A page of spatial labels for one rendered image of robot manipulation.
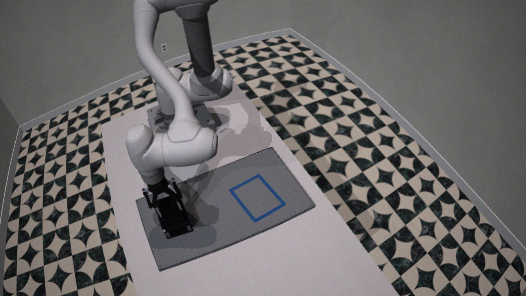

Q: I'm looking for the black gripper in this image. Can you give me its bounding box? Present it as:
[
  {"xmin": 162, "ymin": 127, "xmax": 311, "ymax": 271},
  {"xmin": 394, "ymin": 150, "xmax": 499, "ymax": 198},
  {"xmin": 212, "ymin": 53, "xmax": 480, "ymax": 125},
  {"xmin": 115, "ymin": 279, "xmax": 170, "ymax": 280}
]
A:
[{"xmin": 142, "ymin": 176, "xmax": 183, "ymax": 217}]

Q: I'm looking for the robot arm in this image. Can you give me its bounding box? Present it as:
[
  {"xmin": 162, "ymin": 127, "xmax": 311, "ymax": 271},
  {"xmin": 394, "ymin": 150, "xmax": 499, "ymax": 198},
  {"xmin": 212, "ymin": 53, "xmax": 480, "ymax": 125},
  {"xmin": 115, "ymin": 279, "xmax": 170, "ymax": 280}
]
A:
[{"xmin": 126, "ymin": 0, "xmax": 233, "ymax": 185}]

